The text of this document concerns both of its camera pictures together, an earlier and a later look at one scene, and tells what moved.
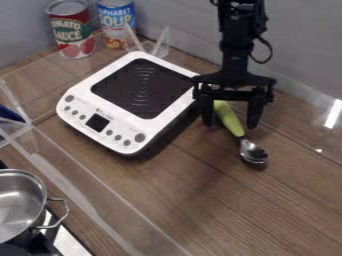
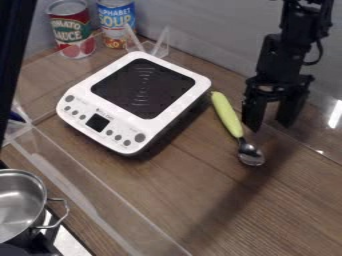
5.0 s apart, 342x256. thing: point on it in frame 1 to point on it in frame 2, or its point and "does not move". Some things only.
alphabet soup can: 117,17 does not move
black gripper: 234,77 to 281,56
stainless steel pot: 26,207 does not move
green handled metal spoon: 252,153 does not move
